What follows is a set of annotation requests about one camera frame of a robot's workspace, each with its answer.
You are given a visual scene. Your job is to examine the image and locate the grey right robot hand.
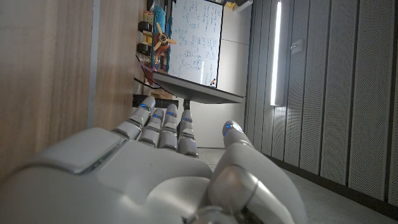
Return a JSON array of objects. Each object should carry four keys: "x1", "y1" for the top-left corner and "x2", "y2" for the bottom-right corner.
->
[{"x1": 0, "y1": 95, "x2": 308, "y2": 224}]

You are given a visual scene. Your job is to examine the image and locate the flat computer monitor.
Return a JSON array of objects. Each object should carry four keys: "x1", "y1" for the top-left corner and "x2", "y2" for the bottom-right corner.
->
[{"x1": 152, "y1": 70, "x2": 245, "y2": 105}]

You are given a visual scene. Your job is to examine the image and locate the wooden toy airplane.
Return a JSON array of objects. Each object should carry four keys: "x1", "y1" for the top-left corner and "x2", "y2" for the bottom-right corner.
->
[{"x1": 138, "y1": 11, "x2": 178, "y2": 72}]

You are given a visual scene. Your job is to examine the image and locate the whiteboard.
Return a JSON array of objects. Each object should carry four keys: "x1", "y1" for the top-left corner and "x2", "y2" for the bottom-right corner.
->
[{"x1": 167, "y1": 0, "x2": 224, "y2": 88}]

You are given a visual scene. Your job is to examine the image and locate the teal yarn ball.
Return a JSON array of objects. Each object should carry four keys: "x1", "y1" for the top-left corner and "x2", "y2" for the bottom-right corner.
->
[{"x1": 154, "y1": 5, "x2": 167, "y2": 27}]

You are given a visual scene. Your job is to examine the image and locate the long ceiling light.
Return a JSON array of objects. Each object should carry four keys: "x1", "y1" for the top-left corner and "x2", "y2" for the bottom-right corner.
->
[{"x1": 269, "y1": 0, "x2": 285, "y2": 106}]

